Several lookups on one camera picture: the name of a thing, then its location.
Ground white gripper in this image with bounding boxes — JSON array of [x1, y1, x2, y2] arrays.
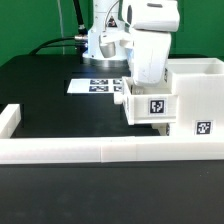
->
[[131, 30, 171, 86]]

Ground white front drawer tray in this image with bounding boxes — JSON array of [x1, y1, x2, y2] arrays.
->
[[152, 123, 170, 136]]

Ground white drawer tray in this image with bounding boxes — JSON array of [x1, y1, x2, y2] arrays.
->
[[114, 77, 178, 125], [152, 123, 170, 136]]

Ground white U-shaped boundary frame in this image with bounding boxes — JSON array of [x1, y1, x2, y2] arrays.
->
[[0, 104, 224, 164]]

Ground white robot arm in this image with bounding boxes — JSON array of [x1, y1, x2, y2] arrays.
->
[[83, 0, 180, 86]]

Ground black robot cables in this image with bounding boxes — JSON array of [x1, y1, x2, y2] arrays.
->
[[29, 0, 89, 56]]

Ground white drawer cabinet box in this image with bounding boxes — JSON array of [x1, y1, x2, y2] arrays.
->
[[168, 58, 224, 137]]

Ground paper sheet with markers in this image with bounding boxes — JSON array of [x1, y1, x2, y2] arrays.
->
[[67, 78, 122, 94]]

